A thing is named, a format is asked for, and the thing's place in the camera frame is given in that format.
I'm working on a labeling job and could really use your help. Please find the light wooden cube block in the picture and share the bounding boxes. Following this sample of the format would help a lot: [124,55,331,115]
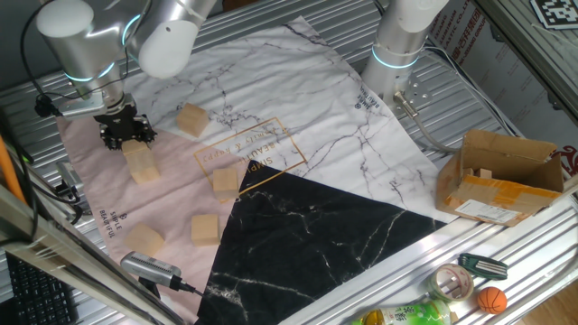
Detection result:
[127,155,162,185]
[175,102,210,138]
[190,213,221,247]
[124,222,166,257]
[120,139,154,164]
[211,167,239,201]

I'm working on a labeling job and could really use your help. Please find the aluminium frame beam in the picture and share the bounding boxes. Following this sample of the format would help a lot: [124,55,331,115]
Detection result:
[0,184,186,325]

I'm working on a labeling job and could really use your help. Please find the grey frame beam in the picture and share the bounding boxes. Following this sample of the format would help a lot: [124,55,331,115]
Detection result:
[473,0,578,123]

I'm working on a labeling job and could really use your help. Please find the white cable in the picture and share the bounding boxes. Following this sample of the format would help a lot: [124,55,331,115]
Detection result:
[422,44,520,136]

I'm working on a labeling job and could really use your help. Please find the black white marker tag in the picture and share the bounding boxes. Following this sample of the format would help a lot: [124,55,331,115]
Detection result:
[530,0,578,31]

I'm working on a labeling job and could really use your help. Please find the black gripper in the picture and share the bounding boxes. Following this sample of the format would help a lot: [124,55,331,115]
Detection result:
[93,104,158,153]

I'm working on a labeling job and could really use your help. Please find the black camera stand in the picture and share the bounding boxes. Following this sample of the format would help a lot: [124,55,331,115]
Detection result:
[137,275,163,300]

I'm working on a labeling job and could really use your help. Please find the silver side camera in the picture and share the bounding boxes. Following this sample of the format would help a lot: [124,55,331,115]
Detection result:
[55,161,85,193]

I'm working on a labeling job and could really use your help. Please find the red paper ornament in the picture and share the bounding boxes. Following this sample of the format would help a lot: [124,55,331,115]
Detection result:
[553,144,578,177]

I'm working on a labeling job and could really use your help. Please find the silver ribbed camera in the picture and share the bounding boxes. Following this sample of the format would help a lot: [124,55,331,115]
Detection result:
[119,251,182,290]

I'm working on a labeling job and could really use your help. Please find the black keyboard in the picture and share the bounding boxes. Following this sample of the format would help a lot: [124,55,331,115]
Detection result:
[4,252,80,325]

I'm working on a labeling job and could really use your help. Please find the small orange basketball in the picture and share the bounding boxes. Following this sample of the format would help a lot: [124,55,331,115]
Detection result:
[477,286,508,315]

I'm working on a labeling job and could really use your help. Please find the marble pattern table cloth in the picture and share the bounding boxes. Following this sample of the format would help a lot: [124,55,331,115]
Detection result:
[53,15,457,325]

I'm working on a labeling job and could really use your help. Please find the brown cardboard box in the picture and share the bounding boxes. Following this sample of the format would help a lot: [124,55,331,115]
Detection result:
[435,129,565,228]

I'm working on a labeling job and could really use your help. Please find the orange pole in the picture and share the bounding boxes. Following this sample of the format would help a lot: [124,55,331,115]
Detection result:
[0,135,28,207]

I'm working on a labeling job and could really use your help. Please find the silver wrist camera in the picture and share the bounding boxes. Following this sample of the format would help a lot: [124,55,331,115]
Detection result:
[56,97,109,121]

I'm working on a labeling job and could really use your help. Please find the clear tape roll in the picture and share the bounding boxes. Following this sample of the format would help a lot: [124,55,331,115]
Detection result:
[426,263,475,303]

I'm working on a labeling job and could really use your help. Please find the green hex key set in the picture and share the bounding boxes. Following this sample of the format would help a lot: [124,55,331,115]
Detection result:
[458,252,509,281]

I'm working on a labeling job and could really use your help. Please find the green tea bottle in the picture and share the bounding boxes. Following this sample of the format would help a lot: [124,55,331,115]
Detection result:
[351,299,452,325]

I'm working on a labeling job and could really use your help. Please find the black side camera cable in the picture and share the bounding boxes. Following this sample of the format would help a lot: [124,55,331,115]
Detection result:
[26,178,86,227]

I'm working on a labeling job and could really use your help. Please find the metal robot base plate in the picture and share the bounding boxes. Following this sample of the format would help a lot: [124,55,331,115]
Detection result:
[383,67,434,114]

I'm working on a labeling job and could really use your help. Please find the grey printed board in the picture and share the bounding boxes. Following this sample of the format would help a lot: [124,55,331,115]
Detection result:
[424,0,578,159]

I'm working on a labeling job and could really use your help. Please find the black ribbed camera cable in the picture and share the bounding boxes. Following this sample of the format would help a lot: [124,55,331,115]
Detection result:
[179,278,205,298]

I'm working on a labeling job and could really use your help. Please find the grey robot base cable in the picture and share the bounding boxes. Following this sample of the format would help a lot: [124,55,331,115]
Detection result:
[392,89,461,154]

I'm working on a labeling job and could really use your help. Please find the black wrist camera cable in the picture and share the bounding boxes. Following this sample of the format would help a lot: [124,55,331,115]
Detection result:
[20,0,130,119]

